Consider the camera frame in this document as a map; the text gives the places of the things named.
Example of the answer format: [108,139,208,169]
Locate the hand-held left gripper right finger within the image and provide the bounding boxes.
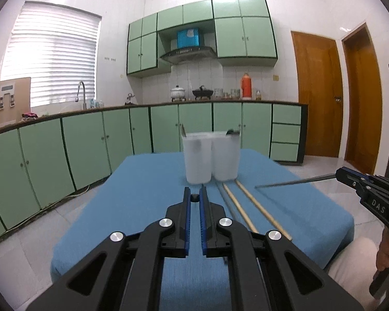
[199,185,365,311]

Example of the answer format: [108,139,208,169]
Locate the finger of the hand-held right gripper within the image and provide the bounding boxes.
[336,167,377,184]
[337,176,373,198]

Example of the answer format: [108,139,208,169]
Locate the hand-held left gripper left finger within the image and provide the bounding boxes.
[26,186,192,311]

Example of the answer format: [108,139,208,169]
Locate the wooden chopstick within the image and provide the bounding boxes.
[222,182,259,234]
[235,180,293,242]

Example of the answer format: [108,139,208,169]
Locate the white two-compartment utensil holder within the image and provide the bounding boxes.
[182,130,241,185]

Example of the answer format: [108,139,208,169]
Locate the person's right hand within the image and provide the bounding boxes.
[377,227,389,266]

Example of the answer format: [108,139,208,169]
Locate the blue tablecloth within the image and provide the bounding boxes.
[50,149,355,311]

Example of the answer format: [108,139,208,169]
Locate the wooden door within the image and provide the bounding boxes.
[341,23,389,175]
[291,30,344,159]

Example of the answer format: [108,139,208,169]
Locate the black wok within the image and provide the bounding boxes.
[192,85,214,98]

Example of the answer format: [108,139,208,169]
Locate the green base cabinets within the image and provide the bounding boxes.
[0,101,308,250]

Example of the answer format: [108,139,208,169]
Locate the orange thermos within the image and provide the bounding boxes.
[241,71,253,99]

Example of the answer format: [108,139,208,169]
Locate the metal kitchen faucet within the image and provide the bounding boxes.
[76,81,87,110]

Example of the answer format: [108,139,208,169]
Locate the black range hood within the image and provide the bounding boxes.
[159,46,217,65]

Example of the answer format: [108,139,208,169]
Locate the blue box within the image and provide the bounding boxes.
[177,28,202,48]

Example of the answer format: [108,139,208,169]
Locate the cardboard box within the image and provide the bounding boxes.
[0,77,31,133]

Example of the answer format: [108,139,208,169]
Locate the white window blind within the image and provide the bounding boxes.
[2,2,102,107]

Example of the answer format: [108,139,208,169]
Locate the white power cable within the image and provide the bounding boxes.
[65,185,91,198]

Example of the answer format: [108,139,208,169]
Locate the green wall cabinets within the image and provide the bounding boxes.
[126,0,278,78]

